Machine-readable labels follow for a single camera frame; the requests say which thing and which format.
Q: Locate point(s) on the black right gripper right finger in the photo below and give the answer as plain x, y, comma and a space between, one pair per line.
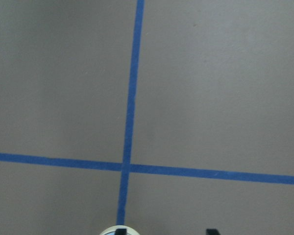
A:
212, 232

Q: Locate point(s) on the blue cream call bell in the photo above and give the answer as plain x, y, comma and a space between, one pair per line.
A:
112, 230

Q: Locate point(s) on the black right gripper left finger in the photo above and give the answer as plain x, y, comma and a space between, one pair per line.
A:
121, 231

